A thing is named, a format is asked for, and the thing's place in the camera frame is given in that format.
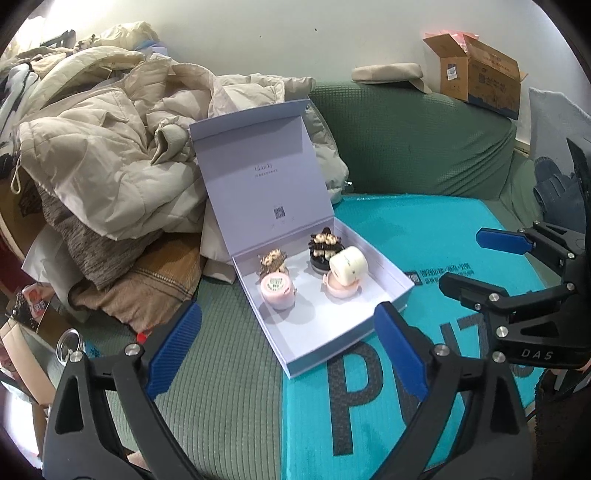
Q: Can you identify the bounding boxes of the brown striped cushion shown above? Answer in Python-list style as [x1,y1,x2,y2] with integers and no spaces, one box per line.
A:
[69,240,204,333]

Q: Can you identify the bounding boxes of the black bear hair claw clip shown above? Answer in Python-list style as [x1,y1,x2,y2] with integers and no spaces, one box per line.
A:
[309,227,345,259]

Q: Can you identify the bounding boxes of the grey-brown knit cloth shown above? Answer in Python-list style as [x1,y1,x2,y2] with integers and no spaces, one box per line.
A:
[39,189,162,291]

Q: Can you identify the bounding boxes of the teal bubble mailer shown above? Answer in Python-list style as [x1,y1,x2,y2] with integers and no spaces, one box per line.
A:
[279,193,555,480]

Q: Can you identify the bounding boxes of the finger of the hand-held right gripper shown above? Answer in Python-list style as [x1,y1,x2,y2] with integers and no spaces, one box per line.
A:
[438,271,578,324]
[475,222,587,273]

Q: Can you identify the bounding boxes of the black round jar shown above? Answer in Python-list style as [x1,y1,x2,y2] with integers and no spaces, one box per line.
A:
[309,251,345,278]

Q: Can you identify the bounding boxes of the cream jar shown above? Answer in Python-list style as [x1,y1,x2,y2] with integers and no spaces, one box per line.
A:
[329,247,369,283]

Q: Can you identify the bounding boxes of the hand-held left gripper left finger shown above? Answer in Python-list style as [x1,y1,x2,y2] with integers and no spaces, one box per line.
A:
[41,300,203,480]

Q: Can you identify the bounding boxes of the beige puffer jacket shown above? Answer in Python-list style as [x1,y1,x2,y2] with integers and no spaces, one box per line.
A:
[18,25,349,241]

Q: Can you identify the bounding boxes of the brown bear hair claw clip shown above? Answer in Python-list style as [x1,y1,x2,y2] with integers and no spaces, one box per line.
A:
[260,249,287,278]

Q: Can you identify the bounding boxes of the cardboard box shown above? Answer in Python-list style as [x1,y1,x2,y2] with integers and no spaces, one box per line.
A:
[422,33,528,120]

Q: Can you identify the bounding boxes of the white pillow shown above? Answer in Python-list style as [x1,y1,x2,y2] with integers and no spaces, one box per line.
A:
[527,87,591,171]

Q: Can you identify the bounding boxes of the glass jar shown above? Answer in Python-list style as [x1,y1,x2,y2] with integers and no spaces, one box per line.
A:
[55,329,85,365]

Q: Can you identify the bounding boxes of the blue denim jeans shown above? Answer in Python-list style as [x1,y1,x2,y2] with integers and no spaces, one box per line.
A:
[533,157,587,241]

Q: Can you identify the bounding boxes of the white hinged gift box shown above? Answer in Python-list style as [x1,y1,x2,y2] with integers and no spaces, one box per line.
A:
[189,98,415,380]

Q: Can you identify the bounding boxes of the pink round labelled compact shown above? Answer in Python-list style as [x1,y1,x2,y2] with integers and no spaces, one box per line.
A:
[260,272,296,311]

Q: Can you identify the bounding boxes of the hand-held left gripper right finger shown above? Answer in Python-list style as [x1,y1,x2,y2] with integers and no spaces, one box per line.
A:
[367,301,532,480]

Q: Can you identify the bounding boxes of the beige cap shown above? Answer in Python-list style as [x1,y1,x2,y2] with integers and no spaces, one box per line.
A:
[352,62,432,95]

